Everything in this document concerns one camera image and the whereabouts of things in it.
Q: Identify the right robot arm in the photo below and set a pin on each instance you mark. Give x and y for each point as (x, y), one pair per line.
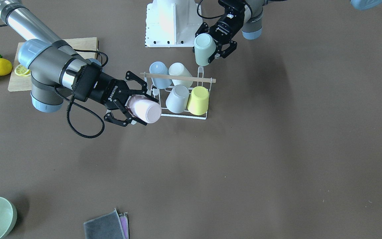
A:
(60, 74)

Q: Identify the wooden cutting board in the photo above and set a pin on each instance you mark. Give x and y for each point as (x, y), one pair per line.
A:
(21, 83)

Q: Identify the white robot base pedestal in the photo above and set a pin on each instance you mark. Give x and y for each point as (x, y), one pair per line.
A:
(172, 23)

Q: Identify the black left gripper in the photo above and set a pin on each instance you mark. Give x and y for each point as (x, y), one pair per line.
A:
(224, 28)

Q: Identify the white wire cup rack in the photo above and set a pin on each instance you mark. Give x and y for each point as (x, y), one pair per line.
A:
(162, 94)

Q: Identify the mint green cup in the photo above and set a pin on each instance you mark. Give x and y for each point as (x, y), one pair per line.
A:
(204, 47)

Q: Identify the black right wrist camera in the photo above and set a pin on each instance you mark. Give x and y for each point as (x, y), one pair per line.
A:
(85, 80)

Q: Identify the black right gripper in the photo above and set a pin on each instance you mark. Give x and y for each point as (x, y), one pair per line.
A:
(108, 93)

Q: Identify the grey cup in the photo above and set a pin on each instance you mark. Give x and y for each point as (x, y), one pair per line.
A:
(178, 99)

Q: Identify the grey folded cloth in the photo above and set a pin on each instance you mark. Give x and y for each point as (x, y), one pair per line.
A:
(113, 225)

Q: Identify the lemon slice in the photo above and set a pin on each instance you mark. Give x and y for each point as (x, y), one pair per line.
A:
(22, 71)

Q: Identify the white cup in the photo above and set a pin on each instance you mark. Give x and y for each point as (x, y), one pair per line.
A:
(178, 69)

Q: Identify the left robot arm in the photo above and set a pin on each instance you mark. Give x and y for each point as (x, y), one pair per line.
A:
(252, 26)

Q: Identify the pink cup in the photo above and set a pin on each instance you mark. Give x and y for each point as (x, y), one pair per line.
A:
(144, 108)

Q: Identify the yellow cup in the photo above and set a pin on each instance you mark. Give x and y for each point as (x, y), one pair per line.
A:
(198, 101)

